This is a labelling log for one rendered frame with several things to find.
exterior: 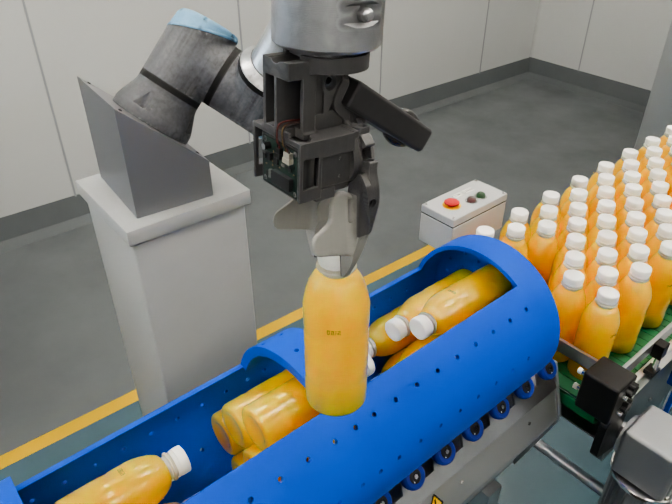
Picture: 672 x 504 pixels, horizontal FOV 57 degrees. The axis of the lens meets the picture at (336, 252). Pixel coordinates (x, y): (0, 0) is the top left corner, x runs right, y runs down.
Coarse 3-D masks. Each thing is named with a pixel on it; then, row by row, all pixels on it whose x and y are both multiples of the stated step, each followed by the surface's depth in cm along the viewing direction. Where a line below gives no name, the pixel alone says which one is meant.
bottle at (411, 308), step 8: (456, 272) 115; (464, 272) 114; (440, 280) 113; (448, 280) 112; (456, 280) 112; (432, 288) 110; (440, 288) 110; (416, 296) 109; (424, 296) 108; (408, 304) 107; (416, 304) 107; (424, 304) 107; (400, 312) 107; (408, 312) 106; (416, 312) 106; (408, 320) 106; (408, 328) 105
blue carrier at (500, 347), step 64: (448, 256) 119; (512, 256) 104; (512, 320) 98; (256, 384) 101; (384, 384) 84; (448, 384) 89; (512, 384) 100; (128, 448) 88; (192, 448) 96; (320, 448) 77; (384, 448) 82
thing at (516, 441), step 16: (544, 400) 121; (528, 416) 119; (544, 416) 122; (560, 416) 126; (512, 432) 116; (528, 432) 119; (544, 432) 130; (496, 448) 114; (512, 448) 117; (528, 448) 136; (480, 464) 111; (496, 464) 114; (448, 480) 106; (464, 480) 109; (480, 480) 112; (432, 496) 104; (448, 496) 107; (464, 496) 110
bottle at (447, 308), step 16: (480, 272) 107; (496, 272) 107; (448, 288) 104; (464, 288) 103; (480, 288) 104; (496, 288) 106; (432, 304) 101; (448, 304) 100; (464, 304) 101; (480, 304) 103; (432, 320) 99; (448, 320) 100
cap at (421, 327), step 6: (414, 318) 100; (420, 318) 99; (426, 318) 99; (414, 324) 100; (420, 324) 99; (426, 324) 98; (432, 324) 99; (414, 330) 101; (420, 330) 99; (426, 330) 98; (432, 330) 99; (420, 336) 100; (426, 336) 99
